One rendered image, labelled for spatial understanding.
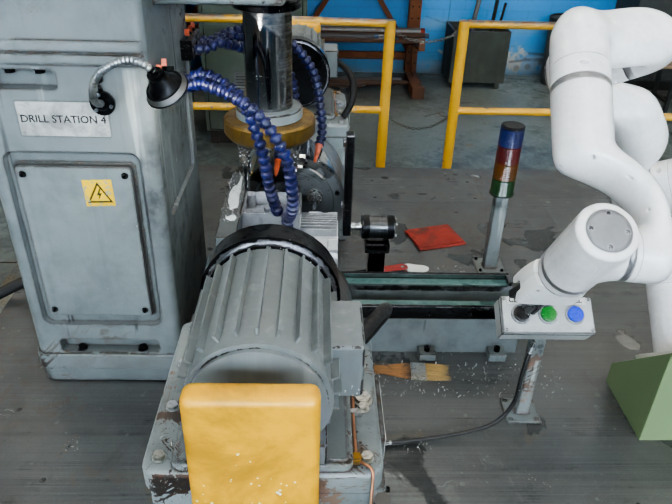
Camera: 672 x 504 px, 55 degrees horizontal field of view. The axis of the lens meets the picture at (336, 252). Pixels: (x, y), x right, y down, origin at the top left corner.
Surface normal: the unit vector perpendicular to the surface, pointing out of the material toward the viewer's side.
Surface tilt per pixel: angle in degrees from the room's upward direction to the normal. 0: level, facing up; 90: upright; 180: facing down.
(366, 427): 0
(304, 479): 90
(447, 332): 90
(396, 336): 90
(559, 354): 0
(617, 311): 0
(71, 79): 90
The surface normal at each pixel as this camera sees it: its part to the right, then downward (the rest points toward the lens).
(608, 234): 0.04, -0.37
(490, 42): 0.03, 0.52
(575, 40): -0.40, -0.36
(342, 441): 0.03, -0.85
